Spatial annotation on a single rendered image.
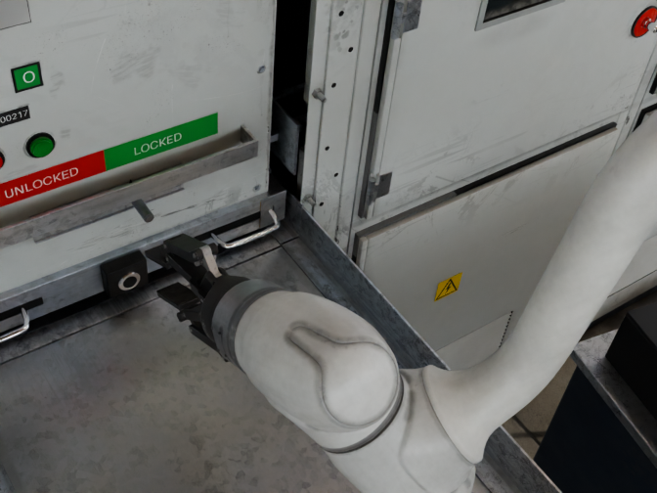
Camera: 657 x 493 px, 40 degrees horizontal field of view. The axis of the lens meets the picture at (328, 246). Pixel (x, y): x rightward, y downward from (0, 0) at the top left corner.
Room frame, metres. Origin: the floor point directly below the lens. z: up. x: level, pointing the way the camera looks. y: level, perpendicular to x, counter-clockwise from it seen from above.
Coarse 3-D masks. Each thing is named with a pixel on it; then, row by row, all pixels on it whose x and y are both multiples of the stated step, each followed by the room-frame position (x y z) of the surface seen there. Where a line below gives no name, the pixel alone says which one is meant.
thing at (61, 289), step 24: (216, 216) 0.92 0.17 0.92; (240, 216) 0.95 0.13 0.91; (144, 240) 0.86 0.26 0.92; (96, 264) 0.81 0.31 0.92; (24, 288) 0.75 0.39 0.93; (48, 288) 0.76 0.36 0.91; (72, 288) 0.78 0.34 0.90; (96, 288) 0.80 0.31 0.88; (0, 312) 0.72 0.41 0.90; (48, 312) 0.76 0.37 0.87
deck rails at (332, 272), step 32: (320, 256) 0.93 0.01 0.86; (320, 288) 0.88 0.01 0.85; (352, 288) 0.87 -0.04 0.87; (384, 320) 0.81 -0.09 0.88; (416, 352) 0.75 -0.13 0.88; (512, 448) 0.61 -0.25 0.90; (0, 480) 0.51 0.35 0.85; (480, 480) 0.59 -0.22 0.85; (512, 480) 0.59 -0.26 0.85; (544, 480) 0.56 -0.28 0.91
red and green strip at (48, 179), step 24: (192, 120) 0.91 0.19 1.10; (216, 120) 0.93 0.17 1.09; (120, 144) 0.85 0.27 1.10; (144, 144) 0.87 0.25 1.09; (168, 144) 0.89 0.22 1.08; (48, 168) 0.79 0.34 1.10; (72, 168) 0.81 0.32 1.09; (96, 168) 0.83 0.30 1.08; (0, 192) 0.75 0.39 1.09; (24, 192) 0.77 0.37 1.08
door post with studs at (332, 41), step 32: (320, 0) 0.98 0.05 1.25; (352, 0) 1.01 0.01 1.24; (320, 32) 0.99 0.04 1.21; (352, 32) 1.01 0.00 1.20; (320, 64) 0.99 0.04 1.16; (352, 64) 1.02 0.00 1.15; (320, 96) 0.98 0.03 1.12; (320, 128) 0.99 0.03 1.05; (320, 160) 0.99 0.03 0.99; (320, 192) 1.00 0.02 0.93; (320, 224) 1.00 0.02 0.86
